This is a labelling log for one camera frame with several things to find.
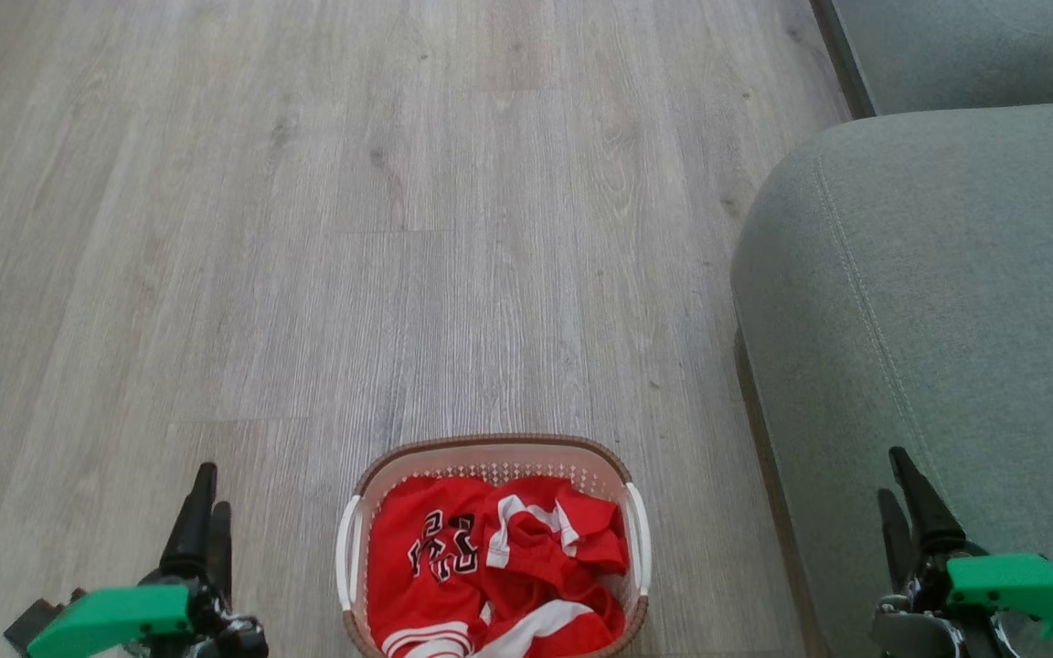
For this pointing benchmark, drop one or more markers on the red basketball jersey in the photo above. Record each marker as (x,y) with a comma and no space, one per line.
(526,567)

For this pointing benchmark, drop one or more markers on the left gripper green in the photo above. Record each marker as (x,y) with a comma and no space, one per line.
(111,621)

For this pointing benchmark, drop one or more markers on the white plastic laundry basket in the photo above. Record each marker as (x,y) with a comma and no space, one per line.
(490,454)

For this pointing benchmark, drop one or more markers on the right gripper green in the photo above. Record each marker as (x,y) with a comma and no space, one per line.
(1020,589)

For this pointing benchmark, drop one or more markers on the grey-green fabric sofa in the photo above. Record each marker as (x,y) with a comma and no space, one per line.
(947,292)

